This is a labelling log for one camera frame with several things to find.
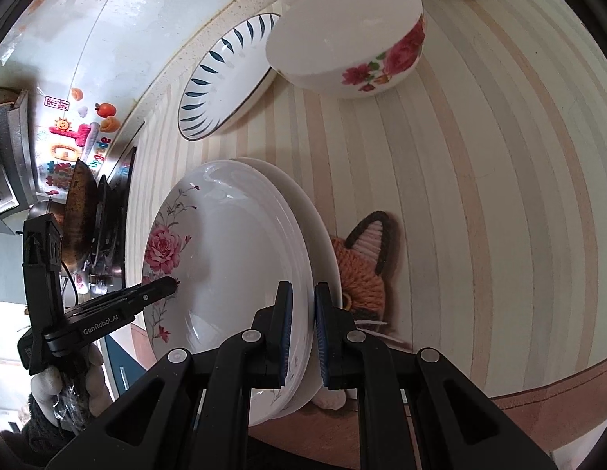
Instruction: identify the knitted cat-shaped mat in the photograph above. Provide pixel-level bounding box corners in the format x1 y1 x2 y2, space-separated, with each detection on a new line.
310 210 412 410

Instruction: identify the colourful wall sticker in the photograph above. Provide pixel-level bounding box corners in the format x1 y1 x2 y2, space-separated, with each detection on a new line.
36 87 121 197

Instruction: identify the black gas stove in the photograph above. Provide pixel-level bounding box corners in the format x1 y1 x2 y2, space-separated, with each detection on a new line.
90 147 138 291

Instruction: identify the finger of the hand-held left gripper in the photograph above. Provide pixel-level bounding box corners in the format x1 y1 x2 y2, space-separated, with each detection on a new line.
66 277 180 318

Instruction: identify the black wok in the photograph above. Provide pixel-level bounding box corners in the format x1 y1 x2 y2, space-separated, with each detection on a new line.
63 159 101 275

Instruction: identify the person's left hand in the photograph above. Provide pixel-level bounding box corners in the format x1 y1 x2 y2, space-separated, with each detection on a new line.
29 343 109 429

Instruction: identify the striped counter mat pink edge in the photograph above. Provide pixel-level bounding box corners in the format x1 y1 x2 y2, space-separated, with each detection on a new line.
100 0 607 470

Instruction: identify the steel steamer pot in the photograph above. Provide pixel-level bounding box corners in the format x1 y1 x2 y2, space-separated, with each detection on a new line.
27 199 64 226

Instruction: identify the plain white plate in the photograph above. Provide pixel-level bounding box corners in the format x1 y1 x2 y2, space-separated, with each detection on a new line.
235 157 344 408

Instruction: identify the white plate blue leaf pattern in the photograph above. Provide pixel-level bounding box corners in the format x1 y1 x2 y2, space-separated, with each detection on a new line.
177 12 285 142

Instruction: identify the white bowl with red roses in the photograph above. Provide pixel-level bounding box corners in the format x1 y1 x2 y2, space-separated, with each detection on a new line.
265 0 426 99

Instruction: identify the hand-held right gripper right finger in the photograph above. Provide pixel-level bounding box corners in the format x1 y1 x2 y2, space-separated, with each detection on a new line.
313 281 558 470

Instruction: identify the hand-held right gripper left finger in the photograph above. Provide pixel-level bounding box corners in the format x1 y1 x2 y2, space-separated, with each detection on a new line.
44 281 294 470

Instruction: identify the black range hood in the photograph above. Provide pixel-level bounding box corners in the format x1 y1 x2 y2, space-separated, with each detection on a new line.
0 85 41 232

